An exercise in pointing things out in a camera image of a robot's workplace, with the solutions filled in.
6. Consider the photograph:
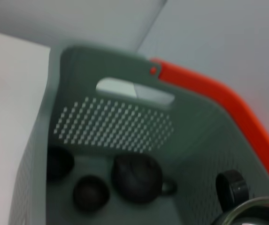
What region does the dark clay teapot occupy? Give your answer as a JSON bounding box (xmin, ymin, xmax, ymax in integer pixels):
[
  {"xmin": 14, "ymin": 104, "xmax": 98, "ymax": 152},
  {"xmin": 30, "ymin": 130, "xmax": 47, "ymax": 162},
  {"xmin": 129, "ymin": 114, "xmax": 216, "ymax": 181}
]
[{"xmin": 110, "ymin": 154, "xmax": 178, "ymax": 204}]

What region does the orange bin carrying handle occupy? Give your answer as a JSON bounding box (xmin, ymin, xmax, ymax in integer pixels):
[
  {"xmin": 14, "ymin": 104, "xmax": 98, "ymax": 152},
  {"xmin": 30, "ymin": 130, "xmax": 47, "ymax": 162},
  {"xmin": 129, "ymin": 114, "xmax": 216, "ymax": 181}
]
[{"xmin": 149, "ymin": 57, "xmax": 269, "ymax": 197}]

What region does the glass teacup with black base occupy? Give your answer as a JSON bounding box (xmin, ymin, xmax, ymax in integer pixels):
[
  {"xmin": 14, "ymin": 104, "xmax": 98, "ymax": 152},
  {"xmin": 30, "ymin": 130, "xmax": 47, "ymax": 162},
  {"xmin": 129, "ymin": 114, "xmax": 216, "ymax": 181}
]
[{"xmin": 213, "ymin": 170, "xmax": 269, "ymax": 225}]

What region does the grey-green perforated storage bin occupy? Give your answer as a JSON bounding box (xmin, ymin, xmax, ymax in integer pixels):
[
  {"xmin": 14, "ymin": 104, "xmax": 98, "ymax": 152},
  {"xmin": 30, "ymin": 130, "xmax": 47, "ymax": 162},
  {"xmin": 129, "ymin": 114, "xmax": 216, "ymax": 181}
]
[{"xmin": 8, "ymin": 44, "xmax": 269, "ymax": 225}]

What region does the dark clay teacup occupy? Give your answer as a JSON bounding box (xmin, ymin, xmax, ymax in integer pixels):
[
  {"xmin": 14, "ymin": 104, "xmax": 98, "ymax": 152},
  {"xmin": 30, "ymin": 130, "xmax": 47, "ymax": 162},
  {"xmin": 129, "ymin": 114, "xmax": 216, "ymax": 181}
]
[
  {"xmin": 72, "ymin": 175, "xmax": 110, "ymax": 211},
  {"xmin": 47, "ymin": 146, "xmax": 75, "ymax": 182}
]

